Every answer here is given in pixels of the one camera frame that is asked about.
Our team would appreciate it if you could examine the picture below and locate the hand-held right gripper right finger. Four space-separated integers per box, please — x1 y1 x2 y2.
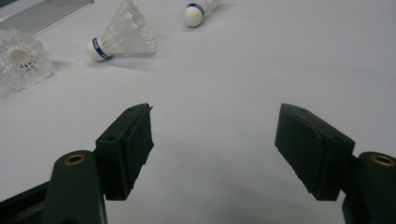
275 103 357 202

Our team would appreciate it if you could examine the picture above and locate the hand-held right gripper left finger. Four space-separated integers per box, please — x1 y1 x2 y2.
94 103 155 202

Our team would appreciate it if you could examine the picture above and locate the white plastic shuttlecock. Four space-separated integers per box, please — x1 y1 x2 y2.
86 0 158 63
0 28 53 91
183 0 223 28

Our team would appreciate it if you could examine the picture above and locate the clear plastic tray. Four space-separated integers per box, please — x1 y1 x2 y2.
0 0 94 35

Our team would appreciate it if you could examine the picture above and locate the white paper sheet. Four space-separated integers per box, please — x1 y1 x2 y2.
0 0 396 224

